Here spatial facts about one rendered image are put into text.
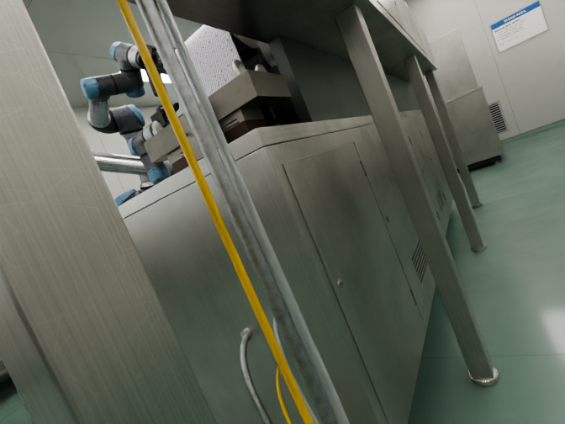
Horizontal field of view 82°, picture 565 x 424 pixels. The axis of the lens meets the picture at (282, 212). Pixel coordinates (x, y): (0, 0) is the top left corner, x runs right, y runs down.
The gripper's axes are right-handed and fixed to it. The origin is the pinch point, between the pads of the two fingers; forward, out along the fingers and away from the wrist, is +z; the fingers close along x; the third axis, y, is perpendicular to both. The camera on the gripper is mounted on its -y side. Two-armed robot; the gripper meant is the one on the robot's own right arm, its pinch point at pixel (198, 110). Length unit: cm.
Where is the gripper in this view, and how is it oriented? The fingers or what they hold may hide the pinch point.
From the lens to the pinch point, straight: 111.5
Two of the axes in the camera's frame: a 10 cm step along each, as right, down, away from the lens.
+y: -3.8, -9.2, -0.8
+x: 4.8, -2.8, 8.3
